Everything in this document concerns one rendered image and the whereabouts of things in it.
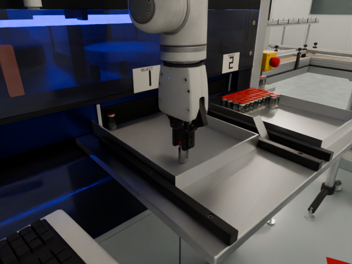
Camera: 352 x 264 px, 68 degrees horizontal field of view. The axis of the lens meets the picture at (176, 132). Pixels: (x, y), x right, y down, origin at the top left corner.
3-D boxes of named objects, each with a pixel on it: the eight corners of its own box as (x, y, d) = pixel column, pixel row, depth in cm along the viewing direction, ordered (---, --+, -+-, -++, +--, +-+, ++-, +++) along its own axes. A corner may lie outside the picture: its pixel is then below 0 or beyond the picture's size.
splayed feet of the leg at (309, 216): (300, 216, 165) (305, 198, 159) (332, 184, 194) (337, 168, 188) (313, 223, 159) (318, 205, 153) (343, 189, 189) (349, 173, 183)
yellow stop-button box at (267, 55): (249, 69, 107) (251, 51, 104) (259, 67, 111) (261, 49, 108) (265, 72, 102) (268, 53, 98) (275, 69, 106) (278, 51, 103)
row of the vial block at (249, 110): (235, 116, 81) (237, 101, 79) (267, 103, 91) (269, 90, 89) (241, 118, 79) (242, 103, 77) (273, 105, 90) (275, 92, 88)
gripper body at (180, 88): (150, 55, 49) (153, 112, 53) (187, 61, 42) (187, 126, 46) (179, 52, 53) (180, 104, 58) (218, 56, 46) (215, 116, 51)
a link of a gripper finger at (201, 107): (188, 83, 48) (175, 101, 52) (211, 117, 45) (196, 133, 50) (193, 82, 48) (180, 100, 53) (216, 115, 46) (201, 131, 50)
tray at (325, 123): (209, 113, 83) (209, 102, 82) (256, 97, 98) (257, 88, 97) (318, 154, 60) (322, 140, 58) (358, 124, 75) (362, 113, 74)
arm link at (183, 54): (149, 44, 47) (150, 61, 49) (181, 47, 41) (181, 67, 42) (183, 41, 52) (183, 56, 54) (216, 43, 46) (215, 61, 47)
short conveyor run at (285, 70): (238, 96, 112) (242, 58, 106) (211, 88, 123) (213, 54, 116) (309, 73, 153) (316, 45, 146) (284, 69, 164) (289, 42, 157)
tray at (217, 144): (92, 132, 70) (91, 120, 69) (167, 110, 86) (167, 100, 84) (175, 192, 47) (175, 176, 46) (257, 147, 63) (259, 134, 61)
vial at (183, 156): (176, 161, 57) (176, 143, 55) (183, 157, 58) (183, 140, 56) (183, 165, 55) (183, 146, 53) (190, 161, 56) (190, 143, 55)
